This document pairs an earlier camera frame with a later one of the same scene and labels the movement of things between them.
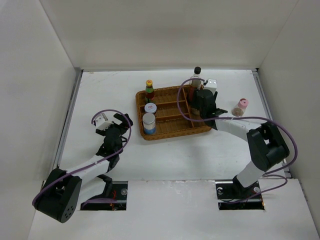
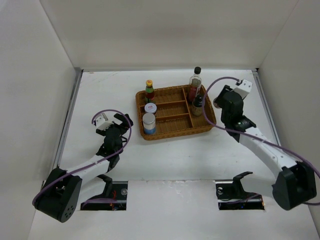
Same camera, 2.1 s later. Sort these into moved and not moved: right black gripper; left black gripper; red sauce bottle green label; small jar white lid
Moved: right black gripper
Not moved: red sauce bottle green label; left black gripper; small jar white lid
